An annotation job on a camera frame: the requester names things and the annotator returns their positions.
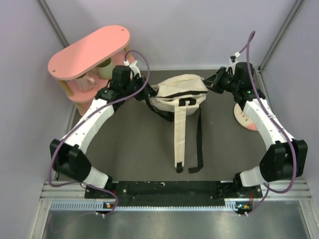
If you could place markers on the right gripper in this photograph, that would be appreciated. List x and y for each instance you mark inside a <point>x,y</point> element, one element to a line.
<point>211,81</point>

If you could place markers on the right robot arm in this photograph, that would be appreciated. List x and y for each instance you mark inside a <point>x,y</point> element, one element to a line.
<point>285,156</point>

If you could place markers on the pink mug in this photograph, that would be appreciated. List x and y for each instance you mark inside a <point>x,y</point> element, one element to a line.
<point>85,82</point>

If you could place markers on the green mug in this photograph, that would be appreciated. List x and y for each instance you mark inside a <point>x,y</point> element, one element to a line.
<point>105,69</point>

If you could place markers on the pink cream plate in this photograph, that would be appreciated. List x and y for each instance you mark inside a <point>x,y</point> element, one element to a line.
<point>243,119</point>

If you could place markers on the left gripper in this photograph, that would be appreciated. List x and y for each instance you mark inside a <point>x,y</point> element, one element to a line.
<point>148,91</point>

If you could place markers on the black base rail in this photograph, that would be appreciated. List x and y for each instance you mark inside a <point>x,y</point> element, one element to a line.
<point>173,193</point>

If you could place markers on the grey cable duct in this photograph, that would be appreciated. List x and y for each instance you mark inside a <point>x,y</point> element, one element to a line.
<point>107,206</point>

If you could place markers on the cream canvas backpack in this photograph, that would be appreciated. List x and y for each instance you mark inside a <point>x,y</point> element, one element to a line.
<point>176,98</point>

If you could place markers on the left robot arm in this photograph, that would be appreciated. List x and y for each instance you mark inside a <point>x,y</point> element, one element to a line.
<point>68,155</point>

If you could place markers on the pink three-tier shelf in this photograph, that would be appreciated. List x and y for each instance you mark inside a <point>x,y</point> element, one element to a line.
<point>83,56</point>

